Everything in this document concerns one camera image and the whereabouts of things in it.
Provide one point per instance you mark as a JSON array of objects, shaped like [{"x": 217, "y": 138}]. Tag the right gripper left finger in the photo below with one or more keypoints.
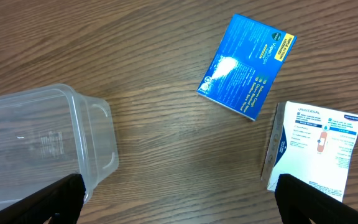
[{"x": 60, "y": 202}]

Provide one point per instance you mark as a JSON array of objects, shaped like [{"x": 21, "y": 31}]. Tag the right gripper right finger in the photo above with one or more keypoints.
[{"x": 301, "y": 203}]

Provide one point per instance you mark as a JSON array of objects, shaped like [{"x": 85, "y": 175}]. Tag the white bandage box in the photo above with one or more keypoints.
[{"x": 313, "y": 144}]

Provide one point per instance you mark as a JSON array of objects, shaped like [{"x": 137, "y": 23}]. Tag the blue lozenge box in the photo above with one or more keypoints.
[{"x": 245, "y": 65}]

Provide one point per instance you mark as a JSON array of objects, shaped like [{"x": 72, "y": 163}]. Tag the clear plastic container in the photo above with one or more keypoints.
[{"x": 49, "y": 133}]

